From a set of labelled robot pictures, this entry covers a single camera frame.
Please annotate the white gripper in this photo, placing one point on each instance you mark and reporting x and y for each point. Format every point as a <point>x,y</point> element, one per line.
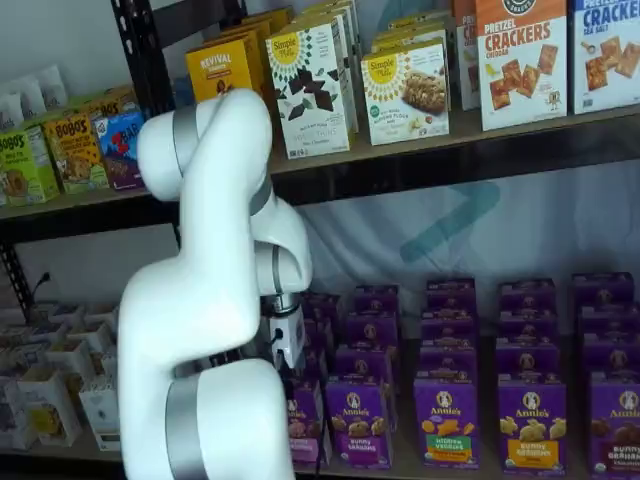
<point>299,340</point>

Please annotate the purple Annie's box pink patch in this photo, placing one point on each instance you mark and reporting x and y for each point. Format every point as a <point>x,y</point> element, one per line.
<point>320,335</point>
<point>316,367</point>
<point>325,307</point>
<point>312,430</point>

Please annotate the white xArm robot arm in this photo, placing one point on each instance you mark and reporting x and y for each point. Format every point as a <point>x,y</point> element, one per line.
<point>200,300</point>

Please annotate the purple Annie's box violet patch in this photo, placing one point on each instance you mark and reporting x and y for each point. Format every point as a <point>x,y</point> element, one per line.
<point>375,300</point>
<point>362,362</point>
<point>370,330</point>
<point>357,430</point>

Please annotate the purple Annie's box green patch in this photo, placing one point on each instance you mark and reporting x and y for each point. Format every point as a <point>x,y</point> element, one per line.
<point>450,295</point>
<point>445,430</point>
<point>447,360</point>
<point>449,327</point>

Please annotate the Simple Mills sweet thins box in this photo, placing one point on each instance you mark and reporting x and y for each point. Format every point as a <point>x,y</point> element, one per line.
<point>325,17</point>
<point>340,5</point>
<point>310,135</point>

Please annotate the purple Annie's box yellow patch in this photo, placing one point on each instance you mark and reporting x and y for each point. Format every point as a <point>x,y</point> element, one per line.
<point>532,430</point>
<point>526,295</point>
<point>529,325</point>
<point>527,360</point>

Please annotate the black metal shelf rack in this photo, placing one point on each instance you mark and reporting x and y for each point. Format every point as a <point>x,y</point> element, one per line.
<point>450,172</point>
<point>142,60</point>

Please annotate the Simple Mills bars box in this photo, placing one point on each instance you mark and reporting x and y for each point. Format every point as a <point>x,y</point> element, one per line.
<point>420,21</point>
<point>400,120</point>
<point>410,37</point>

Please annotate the yellow Bobo's box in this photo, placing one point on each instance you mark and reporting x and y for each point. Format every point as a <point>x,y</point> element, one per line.
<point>107,102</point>
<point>75,155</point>

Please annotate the orange Revival box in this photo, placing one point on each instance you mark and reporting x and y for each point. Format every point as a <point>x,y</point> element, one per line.
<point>270,17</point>
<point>220,70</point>
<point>250,32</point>

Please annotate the purple Annie's box brown patch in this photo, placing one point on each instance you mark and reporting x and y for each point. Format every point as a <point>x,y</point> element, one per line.
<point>602,289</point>
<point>612,355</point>
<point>610,320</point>
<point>615,425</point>

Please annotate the green Bobo's box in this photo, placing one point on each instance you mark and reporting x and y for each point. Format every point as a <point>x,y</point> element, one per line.
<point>27,165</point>

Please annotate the orange pretzel crackers box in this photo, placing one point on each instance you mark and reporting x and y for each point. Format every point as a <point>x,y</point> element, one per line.
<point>465,75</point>
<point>520,75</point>

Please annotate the blue pretzel crackers box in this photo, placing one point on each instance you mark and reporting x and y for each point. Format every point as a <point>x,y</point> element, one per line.
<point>610,75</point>

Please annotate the white printed carton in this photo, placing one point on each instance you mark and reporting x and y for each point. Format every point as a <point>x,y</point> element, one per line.
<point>47,405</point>
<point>67,357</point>
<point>20,360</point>
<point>90,332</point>
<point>12,415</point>
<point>102,314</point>
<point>30,334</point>
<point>100,410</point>
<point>107,362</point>
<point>65,312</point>

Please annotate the blue tape strip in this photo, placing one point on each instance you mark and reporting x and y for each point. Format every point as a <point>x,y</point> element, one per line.
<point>450,225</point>

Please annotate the black power plug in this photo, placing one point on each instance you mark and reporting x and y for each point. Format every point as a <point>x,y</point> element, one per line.
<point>44,279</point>

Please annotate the white backdrop cloth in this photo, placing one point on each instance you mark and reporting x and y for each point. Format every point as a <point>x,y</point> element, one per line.
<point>550,225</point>

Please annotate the white printed pouch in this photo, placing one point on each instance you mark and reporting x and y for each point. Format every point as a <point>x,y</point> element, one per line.
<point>52,85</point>
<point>27,97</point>
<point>10,112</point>

